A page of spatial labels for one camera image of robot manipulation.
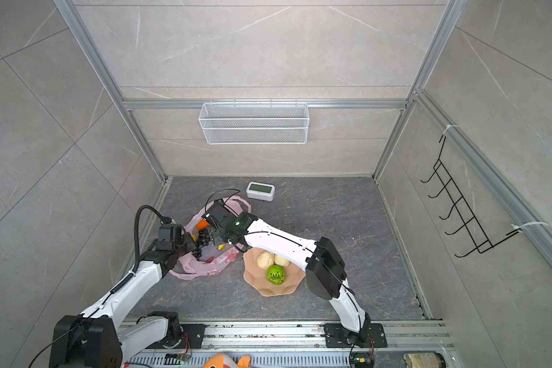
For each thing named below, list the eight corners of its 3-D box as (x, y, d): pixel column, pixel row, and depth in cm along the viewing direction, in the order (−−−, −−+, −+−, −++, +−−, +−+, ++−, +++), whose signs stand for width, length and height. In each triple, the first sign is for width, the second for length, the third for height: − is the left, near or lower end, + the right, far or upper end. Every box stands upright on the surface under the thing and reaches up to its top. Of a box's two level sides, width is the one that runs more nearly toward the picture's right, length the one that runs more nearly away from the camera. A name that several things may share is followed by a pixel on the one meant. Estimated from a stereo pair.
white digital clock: (245, 197, 113) (244, 192, 110) (250, 185, 119) (250, 179, 116) (272, 203, 111) (272, 198, 108) (277, 190, 116) (277, 185, 113)
